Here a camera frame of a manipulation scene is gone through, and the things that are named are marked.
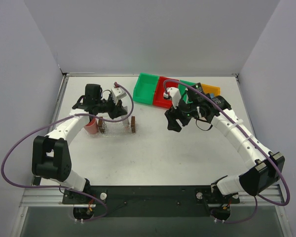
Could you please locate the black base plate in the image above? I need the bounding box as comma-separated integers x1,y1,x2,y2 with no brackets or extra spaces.
62,185,240,218

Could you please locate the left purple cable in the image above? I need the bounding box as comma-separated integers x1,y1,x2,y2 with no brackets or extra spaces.
1,81,135,222

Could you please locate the far green bin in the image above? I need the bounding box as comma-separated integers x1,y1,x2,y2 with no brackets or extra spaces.
133,73,159,105

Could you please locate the pink cup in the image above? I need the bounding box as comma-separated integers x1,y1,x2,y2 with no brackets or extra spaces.
84,118,98,135

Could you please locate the green bin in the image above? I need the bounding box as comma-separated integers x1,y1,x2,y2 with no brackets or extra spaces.
133,73,159,105
178,80,198,104

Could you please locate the clear rack with brown ends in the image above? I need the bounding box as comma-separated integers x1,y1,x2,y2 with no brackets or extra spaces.
98,116,136,137

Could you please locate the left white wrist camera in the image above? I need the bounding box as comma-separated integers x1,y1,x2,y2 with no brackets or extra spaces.
111,87,127,104

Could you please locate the yellow bin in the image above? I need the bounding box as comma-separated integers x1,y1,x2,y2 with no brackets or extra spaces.
202,84,221,97

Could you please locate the red bin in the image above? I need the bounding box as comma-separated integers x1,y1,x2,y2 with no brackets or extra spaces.
152,77,172,109

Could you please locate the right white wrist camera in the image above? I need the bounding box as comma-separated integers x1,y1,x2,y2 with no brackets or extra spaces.
163,87,181,109

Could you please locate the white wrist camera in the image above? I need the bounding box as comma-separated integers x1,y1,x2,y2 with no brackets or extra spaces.
163,87,181,109
111,87,127,104

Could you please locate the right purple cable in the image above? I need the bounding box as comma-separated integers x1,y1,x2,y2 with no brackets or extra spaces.
163,79,291,224

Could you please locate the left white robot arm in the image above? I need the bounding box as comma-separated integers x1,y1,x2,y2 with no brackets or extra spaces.
32,83,131,203

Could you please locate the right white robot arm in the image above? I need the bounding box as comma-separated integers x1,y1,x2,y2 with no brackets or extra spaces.
163,83,285,196

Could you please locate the clear textured acrylic tray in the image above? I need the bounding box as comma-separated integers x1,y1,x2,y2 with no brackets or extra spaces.
84,116,137,137

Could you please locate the purple cable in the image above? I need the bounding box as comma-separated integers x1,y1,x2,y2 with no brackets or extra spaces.
163,79,291,224
1,81,135,222

